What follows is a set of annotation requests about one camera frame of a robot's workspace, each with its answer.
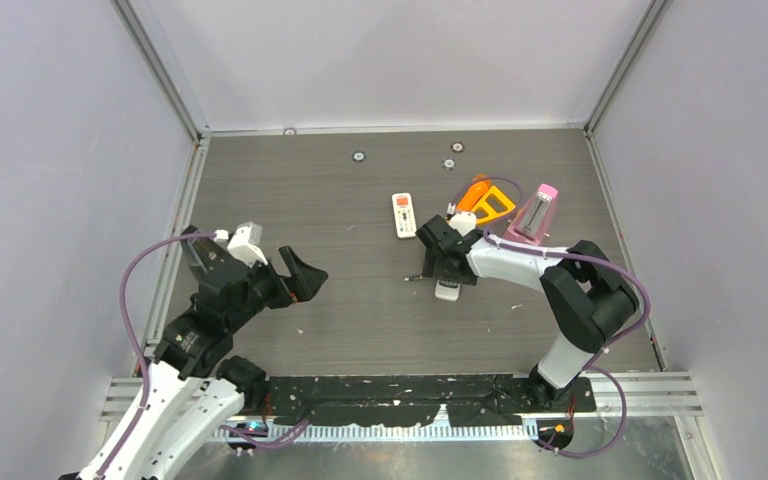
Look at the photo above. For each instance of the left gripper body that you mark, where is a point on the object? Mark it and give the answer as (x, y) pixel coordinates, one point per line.
(267, 288)

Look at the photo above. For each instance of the white grey remote control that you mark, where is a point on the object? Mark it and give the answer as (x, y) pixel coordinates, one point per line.
(447, 291)

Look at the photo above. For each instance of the white beige remote control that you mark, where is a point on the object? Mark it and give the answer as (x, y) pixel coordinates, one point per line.
(404, 215)

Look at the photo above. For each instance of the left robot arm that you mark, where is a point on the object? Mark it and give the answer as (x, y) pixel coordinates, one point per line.
(191, 384)

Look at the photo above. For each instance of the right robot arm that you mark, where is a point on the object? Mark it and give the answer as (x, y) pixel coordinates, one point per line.
(590, 297)

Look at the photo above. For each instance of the yellow triangle ruler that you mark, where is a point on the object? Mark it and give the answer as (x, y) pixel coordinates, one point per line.
(493, 205)

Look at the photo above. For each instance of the transparent black metronome cover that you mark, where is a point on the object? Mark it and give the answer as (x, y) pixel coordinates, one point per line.
(201, 255)

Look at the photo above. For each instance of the pink metronome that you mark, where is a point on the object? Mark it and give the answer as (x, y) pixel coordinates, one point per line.
(532, 222)

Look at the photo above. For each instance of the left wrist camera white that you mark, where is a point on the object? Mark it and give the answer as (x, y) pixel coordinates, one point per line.
(243, 243)

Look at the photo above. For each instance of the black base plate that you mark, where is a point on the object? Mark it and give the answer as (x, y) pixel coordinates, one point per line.
(412, 400)

